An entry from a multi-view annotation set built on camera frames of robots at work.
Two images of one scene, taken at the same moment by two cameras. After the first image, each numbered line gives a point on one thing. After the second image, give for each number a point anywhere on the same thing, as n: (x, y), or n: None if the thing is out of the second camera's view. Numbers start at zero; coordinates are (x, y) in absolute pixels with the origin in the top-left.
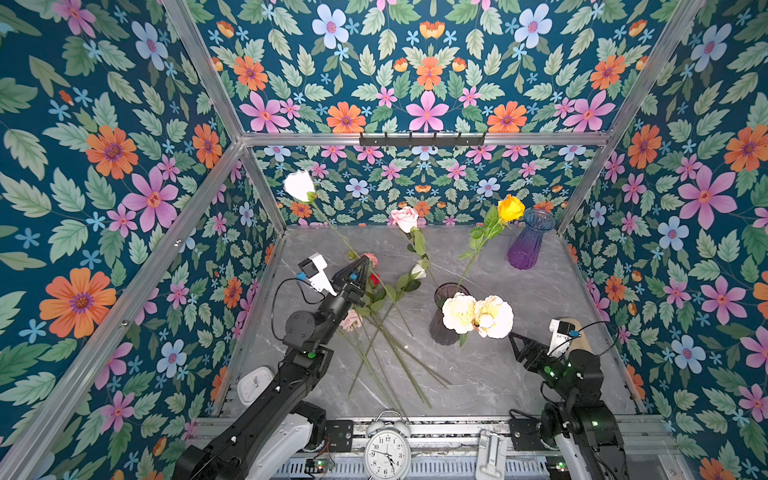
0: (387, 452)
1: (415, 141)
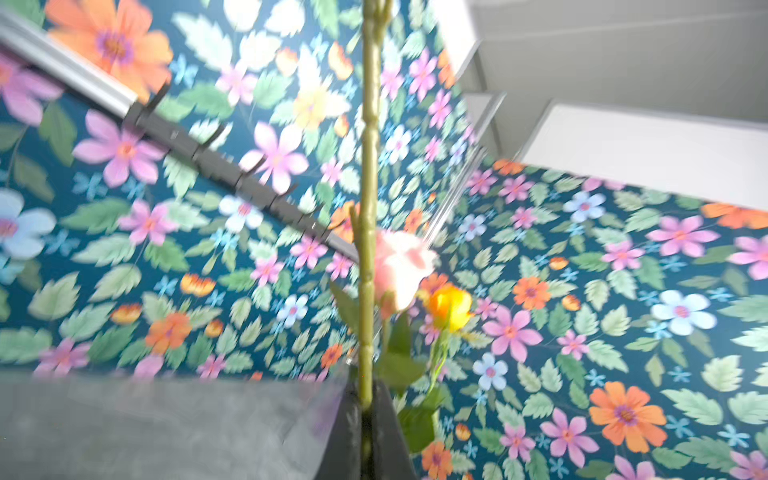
0: None
1: (227, 177)
